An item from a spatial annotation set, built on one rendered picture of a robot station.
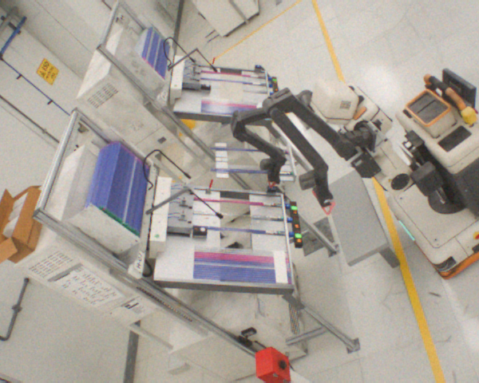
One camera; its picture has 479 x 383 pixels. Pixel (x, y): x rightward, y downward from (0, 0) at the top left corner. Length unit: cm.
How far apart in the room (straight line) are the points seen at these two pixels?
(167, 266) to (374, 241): 107
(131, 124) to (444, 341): 248
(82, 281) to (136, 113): 146
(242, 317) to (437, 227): 120
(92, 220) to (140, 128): 143
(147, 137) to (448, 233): 216
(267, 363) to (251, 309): 50
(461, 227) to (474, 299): 41
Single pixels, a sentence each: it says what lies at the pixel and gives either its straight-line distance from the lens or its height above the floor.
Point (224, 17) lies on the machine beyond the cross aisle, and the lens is 708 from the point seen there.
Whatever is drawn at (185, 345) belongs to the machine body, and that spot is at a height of 62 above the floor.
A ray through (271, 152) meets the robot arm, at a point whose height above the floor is 107.
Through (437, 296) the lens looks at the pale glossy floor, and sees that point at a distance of 305.
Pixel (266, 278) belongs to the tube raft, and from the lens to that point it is 257.
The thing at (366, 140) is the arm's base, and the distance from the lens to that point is 217.
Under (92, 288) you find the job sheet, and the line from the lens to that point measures 260.
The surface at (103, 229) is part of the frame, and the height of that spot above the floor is 157.
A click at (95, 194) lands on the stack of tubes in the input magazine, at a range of 246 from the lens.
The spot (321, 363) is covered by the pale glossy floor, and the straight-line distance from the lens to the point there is 320.
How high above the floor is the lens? 260
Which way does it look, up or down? 35 degrees down
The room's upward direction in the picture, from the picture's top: 46 degrees counter-clockwise
